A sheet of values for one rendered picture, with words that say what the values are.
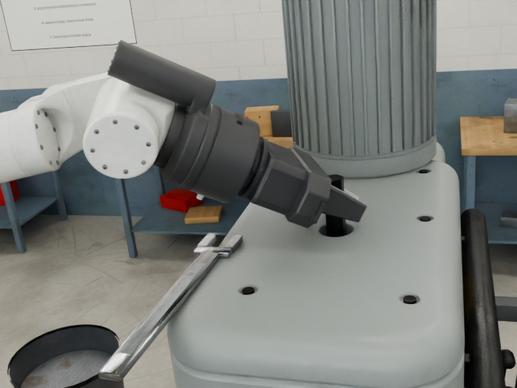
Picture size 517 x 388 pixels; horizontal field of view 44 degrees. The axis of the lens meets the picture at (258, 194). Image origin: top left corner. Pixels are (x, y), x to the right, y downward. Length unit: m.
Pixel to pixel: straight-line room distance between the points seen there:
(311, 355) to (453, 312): 0.13
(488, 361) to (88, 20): 5.16
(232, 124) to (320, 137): 0.25
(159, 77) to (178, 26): 4.67
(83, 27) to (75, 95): 4.97
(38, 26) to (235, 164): 5.29
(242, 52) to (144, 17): 0.85
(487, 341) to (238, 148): 0.30
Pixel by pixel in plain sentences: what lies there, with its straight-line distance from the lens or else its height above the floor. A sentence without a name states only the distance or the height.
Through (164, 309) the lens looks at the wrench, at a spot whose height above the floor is 1.90.
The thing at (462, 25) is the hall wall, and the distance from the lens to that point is 4.87.
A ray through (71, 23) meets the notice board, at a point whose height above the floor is 1.72.
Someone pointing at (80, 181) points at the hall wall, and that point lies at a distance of 6.07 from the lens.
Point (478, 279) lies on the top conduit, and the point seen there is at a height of 1.81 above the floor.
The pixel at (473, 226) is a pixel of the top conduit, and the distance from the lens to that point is 0.90.
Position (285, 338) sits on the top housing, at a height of 1.89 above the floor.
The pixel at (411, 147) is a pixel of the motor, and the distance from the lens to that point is 0.85.
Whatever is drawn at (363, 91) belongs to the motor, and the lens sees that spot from 0.80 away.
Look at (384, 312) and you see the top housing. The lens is 0.55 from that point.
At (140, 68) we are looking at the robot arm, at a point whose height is 2.09.
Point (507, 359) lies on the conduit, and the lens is 1.11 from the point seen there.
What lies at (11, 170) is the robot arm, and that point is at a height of 2.01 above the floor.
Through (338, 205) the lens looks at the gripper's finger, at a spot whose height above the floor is 1.92.
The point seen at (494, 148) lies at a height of 0.88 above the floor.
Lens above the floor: 2.18
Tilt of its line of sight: 21 degrees down
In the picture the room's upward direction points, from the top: 6 degrees counter-clockwise
